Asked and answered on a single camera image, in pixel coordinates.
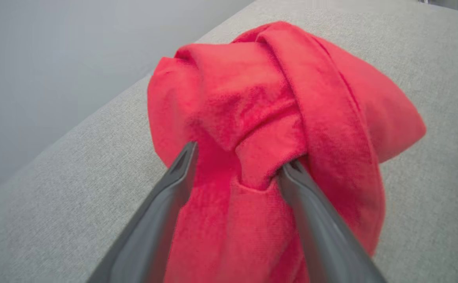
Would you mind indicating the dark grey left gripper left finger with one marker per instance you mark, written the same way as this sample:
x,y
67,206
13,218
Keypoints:
x,y
150,228

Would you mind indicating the grey fabric sofa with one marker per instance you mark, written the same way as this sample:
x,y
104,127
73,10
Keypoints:
x,y
56,204

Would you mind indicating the red and white jersey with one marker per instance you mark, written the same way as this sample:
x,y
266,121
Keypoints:
x,y
260,98

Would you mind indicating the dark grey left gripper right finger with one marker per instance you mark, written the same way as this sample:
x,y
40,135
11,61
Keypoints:
x,y
327,243

